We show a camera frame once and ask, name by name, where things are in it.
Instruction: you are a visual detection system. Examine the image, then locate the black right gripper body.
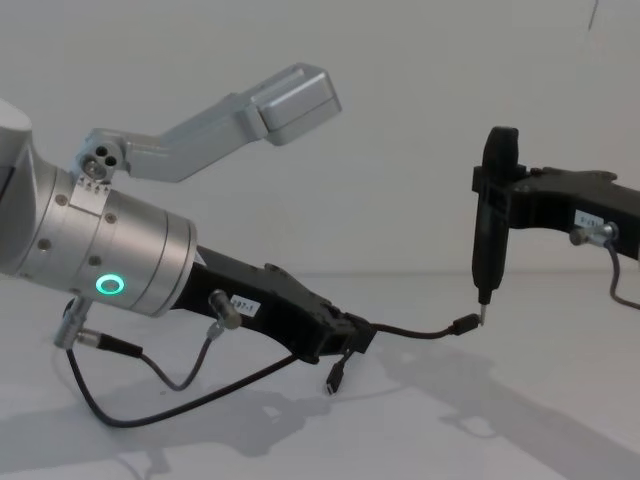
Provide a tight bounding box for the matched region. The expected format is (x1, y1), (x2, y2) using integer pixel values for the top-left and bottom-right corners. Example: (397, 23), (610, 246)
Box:
(537, 166), (640, 262)

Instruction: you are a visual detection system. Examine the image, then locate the white table cloth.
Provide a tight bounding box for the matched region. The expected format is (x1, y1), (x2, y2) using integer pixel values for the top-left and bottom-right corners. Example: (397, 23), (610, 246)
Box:
(0, 268), (640, 480)

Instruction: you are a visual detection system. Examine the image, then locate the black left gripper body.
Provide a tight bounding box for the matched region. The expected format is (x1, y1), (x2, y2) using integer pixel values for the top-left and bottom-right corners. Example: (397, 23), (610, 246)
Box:
(174, 247), (331, 364)

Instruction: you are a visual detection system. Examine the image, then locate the thin black cable with plugs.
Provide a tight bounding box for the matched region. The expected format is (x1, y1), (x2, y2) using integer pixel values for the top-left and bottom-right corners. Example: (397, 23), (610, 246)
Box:
(323, 310), (485, 397)

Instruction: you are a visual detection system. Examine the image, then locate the black pen-shaped tool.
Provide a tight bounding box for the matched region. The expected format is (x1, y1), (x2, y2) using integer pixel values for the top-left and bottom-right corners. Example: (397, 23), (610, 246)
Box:
(472, 124), (525, 329)

